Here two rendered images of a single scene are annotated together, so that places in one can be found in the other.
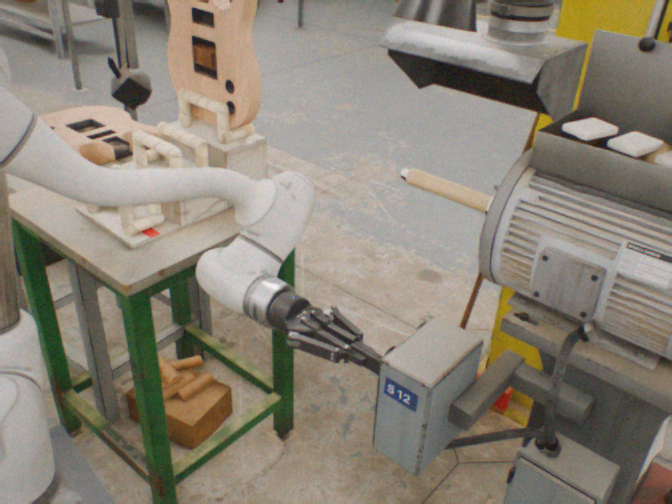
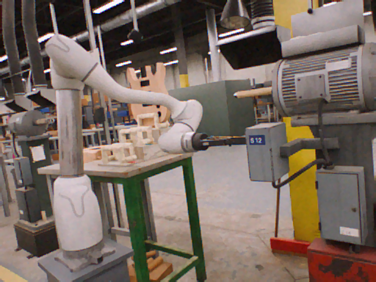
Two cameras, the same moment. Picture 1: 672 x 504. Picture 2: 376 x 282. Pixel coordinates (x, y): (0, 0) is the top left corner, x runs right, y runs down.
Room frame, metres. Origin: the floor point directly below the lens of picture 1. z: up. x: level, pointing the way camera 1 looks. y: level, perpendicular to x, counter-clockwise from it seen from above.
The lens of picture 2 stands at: (-0.33, 0.14, 1.23)
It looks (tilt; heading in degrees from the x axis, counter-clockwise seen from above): 7 degrees down; 0
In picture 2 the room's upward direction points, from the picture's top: 7 degrees counter-clockwise
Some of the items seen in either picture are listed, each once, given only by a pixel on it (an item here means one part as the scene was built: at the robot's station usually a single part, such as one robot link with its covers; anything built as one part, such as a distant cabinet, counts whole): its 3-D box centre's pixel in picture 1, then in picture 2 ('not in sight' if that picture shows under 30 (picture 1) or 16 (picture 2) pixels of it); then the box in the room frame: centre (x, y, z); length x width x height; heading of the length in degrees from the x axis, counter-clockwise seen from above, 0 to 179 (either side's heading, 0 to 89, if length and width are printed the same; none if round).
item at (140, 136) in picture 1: (155, 143); (130, 131); (1.59, 0.49, 1.12); 0.20 x 0.03 x 0.03; 49
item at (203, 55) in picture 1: (208, 57); not in sight; (1.74, 0.36, 1.31); 0.10 x 0.03 x 0.05; 49
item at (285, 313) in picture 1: (300, 319); (206, 142); (0.93, 0.06, 1.07); 0.09 x 0.08 x 0.07; 51
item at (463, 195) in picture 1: (449, 190); (255, 92); (1.12, -0.21, 1.25); 0.18 x 0.03 x 0.03; 51
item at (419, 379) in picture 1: (466, 418); (288, 157); (0.78, -0.23, 0.99); 0.24 x 0.21 x 0.26; 51
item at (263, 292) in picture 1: (272, 302); (192, 142); (0.98, 0.11, 1.07); 0.09 x 0.06 x 0.09; 141
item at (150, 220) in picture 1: (144, 223); (128, 158); (1.44, 0.49, 0.96); 0.11 x 0.03 x 0.03; 140
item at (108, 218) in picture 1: (127, 218); (120, 162); (1.51, 0.56, 0.94); 0.27 x 0.15 x 0.01; 50
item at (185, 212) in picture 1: (173, 187); (138, 151); (1.62, 0.46, 0.98); 0.27 x 0.16 x 0.09; 50
